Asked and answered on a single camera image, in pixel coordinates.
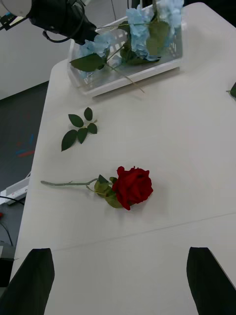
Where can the silver and black left arm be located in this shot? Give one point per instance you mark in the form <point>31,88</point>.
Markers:
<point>49,12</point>

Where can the loose green leaf twig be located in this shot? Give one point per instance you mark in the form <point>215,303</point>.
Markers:
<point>68,140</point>
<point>233,91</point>

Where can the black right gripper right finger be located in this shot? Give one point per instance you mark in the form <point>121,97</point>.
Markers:
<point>211,288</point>

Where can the white power strip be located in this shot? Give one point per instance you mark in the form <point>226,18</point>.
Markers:
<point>16,190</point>

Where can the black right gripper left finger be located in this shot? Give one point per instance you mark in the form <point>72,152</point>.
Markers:
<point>29,290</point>

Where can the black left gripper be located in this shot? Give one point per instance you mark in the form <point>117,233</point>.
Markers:
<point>84,29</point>

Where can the red rose with green stem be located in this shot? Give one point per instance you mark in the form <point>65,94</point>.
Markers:
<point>132,187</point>

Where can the shallow white box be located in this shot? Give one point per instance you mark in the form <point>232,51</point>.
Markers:
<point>147,73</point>

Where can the pale blue flower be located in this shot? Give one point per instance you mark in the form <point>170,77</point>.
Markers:
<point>138,39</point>
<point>172,12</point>
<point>86,62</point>

